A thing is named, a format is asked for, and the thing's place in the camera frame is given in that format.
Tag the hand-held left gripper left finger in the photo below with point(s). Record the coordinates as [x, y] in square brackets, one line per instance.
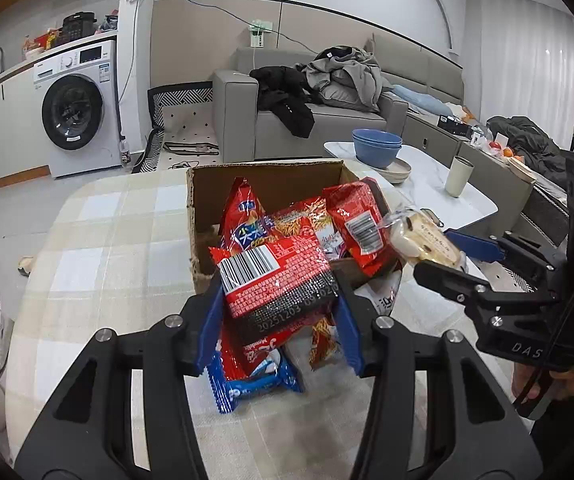
[209, 325]

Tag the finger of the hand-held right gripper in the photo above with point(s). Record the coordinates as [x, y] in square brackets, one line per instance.
[472, 242]
[447, 277]

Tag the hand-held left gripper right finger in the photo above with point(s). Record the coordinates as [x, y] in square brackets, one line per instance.
[349, 330]

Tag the red white-lettered packet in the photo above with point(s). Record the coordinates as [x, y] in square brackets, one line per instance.
[247, 355]

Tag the clear white bread packet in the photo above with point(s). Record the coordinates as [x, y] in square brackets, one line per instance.
[417, 240]

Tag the blue cookie packet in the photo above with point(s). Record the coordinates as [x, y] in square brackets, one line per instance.
[247, 390]

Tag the red black barcode packet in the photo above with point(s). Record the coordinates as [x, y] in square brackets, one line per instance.
[272, 280]

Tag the red barcode snack packet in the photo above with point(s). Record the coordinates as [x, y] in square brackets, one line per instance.
[357, 210]

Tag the red chip packet blue label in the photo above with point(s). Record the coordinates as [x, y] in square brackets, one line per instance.
[244, 215]

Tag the yellow red stick snack packet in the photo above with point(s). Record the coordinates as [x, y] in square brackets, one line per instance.
[297, 222]

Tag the brown cardboard box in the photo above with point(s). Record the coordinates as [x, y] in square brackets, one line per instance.
[267, 180]

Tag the person's right hand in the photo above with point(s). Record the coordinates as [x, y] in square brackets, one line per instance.
[572, 382]

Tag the cream cup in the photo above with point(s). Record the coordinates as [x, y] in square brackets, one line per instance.
[457, 177]

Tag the white marble coffee table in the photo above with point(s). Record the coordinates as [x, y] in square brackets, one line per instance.
[427, 190]

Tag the grey low cabinet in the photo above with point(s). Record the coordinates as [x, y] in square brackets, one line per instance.
[487, 170]

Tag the beige plate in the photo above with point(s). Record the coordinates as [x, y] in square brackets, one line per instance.
[399, 171]
[522, 170]

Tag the orange fruit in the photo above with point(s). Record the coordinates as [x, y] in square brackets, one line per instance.
[507, 151]

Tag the dark green jacket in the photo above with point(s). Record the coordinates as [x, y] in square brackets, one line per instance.
[532, 142]

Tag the black box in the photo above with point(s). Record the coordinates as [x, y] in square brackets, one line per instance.
[454, 125]

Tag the beige checked tablecloth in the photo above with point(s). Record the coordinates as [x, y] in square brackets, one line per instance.
[107, 260]

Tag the blue bowl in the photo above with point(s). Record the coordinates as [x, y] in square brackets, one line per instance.
[377, 137]
[377, 157]

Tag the light blue pillow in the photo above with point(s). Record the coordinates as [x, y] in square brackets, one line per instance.
[419, 99]

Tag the grey sofa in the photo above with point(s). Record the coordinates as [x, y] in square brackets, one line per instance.
[337, 130]

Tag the white curtain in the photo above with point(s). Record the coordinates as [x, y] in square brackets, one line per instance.
[527, 60]

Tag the plastic bottle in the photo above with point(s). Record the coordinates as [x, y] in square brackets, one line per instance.
[126, 152]

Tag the green slipper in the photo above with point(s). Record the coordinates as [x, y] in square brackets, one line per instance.
[26, 266]

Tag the grey clothes pile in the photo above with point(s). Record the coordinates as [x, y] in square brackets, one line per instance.
[352, 80]

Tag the black white patterned mat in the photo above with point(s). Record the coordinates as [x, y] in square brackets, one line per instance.
[187, 120]

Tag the white sneaker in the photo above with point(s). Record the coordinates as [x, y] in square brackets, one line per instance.
[4, 350]

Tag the black jacket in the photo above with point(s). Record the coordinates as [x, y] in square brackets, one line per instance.
[287, 105]

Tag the white washing machine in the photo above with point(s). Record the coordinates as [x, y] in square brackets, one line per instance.
[92, 125]

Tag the black pressure cooker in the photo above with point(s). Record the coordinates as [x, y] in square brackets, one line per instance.
[79, 25]

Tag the red yellow snack bag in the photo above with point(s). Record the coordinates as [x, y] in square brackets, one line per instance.
[47, 39]

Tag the green white wall charger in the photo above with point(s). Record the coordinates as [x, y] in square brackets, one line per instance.
[259, 35]

